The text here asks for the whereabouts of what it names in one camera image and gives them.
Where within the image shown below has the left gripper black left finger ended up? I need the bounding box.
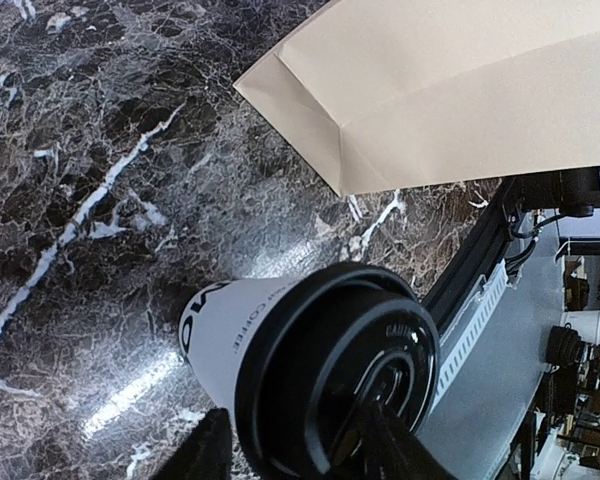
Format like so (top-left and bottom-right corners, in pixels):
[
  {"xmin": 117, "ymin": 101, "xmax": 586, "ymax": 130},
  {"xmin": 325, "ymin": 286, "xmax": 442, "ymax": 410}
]
[{"xmin": 153, "ymin": 408, "xmax": 233, "ymax": 480}]

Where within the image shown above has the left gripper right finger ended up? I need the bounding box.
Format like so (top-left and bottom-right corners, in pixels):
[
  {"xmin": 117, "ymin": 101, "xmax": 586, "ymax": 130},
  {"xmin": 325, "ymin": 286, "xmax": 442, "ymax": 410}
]
[{"xmin": 361, "ymin": 403, "xmax": 455, "ymax": 479}]

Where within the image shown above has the black coffee cup lid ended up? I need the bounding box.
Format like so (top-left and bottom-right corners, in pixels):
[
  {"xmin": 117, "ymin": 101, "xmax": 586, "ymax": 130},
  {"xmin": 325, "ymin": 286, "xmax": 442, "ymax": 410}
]
[{"xmin": 234, "ymin": 262, "xmax": 440, "ymax": 479}]

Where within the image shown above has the white paper coffee cup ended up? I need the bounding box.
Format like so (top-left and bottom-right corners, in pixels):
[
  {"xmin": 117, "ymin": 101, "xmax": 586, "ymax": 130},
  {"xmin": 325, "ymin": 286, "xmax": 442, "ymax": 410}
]
[{"xmin": 179, "ymin": 278, "xmax": 300, "ymax": 411}]

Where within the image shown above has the brown paper bag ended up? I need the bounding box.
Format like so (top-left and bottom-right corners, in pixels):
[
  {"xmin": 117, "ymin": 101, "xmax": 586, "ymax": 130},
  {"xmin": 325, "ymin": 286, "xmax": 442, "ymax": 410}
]
[{"xmin": 235, "ymin": 1, "xmax": 600, "ymax": 196}]

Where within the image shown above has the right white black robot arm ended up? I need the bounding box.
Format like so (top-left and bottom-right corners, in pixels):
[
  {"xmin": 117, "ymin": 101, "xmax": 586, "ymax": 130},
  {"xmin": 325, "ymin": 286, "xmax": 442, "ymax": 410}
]
[{"xmin": 518, "ymin": 166, "xmax": 600, "ymax": 218}]

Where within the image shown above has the grey slotted cable duct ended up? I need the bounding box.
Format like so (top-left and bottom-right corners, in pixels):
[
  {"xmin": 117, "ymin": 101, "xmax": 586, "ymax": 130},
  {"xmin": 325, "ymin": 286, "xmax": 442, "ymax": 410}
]
[{"xmin": 433, "ymin": 260, "xmax": 508, "ymax": 406}]

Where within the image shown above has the black curved front rail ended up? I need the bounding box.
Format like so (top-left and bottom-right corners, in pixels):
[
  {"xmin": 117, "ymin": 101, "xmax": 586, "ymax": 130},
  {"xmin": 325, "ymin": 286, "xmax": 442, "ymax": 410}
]
[{"xmin": 423, "ymin": 175, "xmax": 524, "ymax": 333}]

